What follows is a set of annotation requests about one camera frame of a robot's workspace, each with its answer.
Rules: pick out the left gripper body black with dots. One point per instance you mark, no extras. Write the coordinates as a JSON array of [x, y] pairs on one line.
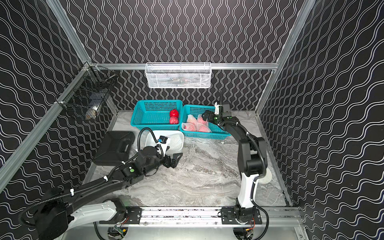
[[166, 160]]

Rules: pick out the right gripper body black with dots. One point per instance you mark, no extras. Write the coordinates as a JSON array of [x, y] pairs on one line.
[[213, 118]]

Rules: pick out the netted apple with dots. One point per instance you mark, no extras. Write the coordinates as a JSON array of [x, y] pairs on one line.
[[203, 129], [191, 119], [189, 127], [200, 120]]

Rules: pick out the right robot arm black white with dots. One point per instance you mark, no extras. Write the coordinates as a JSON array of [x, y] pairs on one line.
[[252, 165]]

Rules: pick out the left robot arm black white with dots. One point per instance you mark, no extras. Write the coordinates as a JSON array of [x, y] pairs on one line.
[[52, 216]]

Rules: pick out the right teal plastic basket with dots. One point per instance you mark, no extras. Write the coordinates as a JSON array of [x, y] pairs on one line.
[[195, 110]]

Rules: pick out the teal plastic basket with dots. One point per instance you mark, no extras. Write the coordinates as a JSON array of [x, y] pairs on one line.
[[155, 114], [195, 110]]

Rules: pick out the white plastic tray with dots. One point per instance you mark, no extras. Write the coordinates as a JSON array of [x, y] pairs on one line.
[[161, 148]]

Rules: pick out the left teal plastic basket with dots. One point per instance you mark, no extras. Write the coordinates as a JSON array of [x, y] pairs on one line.
[[155, 114]]

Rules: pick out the black plastic tool case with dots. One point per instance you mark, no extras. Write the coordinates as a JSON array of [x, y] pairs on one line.
[[115, 148]]

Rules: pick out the white tape roll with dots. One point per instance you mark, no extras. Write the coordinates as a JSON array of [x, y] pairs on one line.
[[267, 178]]

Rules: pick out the object in black basket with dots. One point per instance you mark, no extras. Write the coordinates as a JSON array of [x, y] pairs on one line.
[[92, 112]]

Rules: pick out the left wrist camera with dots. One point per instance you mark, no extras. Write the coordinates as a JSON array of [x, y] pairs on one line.
[[164, 140]]

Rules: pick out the white wire wall basket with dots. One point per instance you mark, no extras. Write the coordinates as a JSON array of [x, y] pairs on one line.
[[191, 75]]

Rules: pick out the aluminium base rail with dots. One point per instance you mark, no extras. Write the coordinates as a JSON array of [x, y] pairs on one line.
[[196, 217]]

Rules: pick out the black wire wall basket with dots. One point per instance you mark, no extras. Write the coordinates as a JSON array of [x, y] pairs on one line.
[[93, 88]]

